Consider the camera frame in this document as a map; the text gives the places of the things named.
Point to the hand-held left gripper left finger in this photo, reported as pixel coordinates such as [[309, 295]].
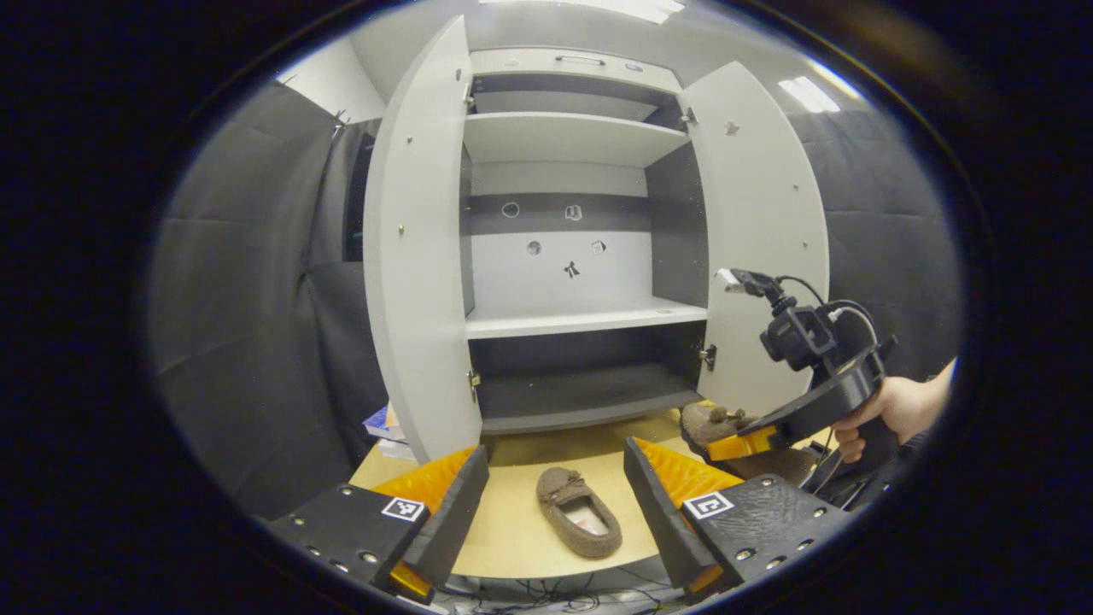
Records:
[[452, 525]]

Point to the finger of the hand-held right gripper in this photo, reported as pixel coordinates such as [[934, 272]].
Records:
[[743, 442]]

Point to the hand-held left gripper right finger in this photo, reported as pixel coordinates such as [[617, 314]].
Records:
[[662, 521]]

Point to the brown fuzzy shoe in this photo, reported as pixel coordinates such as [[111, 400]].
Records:
[[702, 423], [568, 500]]

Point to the grey cabinet door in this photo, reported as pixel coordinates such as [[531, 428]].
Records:
[[760, 196], [418, 256]]

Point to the grey shoe cabinet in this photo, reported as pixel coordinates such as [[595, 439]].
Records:
[[555, 282]]

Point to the grey cabinet drawer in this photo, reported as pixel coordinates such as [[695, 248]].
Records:
[[529, 64]]

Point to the blue book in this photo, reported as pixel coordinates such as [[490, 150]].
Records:
[[380, 423]]

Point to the black backdrop cloth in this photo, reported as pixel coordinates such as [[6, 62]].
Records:
[[329, 222], [239, 299], [888, 222]]

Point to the ceiling light panel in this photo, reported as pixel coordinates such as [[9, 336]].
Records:
[[809, 94], [598, 7]]

